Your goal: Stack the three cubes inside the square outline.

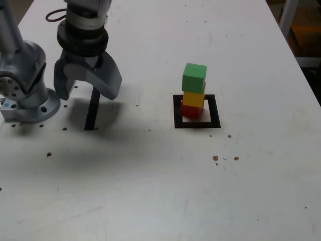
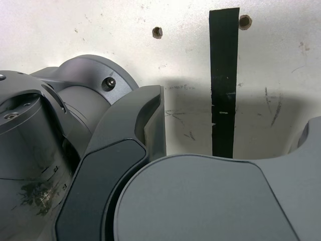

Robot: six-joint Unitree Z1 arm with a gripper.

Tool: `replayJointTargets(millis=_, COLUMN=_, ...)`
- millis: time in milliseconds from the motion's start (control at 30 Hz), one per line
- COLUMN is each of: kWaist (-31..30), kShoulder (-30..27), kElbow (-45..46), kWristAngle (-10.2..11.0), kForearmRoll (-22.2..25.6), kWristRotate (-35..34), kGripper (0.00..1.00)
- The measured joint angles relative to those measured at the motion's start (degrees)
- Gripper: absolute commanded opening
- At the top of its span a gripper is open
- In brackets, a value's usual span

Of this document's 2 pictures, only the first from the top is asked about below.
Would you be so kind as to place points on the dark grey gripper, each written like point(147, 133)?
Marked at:
point(87, 62)

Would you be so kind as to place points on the green cube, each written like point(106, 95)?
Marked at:
point(194, 77)

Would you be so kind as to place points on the yellow cube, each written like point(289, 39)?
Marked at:
point(193, 99)

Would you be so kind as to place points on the red cube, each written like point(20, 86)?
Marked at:
point(191, 112)

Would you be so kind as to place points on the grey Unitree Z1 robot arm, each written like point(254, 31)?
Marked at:
point(25, 62)

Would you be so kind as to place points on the black tape square outline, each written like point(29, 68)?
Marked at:
point(215, 113)

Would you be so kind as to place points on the black tape strip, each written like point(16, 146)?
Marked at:
point(90, 118)

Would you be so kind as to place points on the brown cardboard box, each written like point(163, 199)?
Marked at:
point(306, 32)

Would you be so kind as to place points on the white metal shelf frame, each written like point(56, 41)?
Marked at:
point(311, 61)

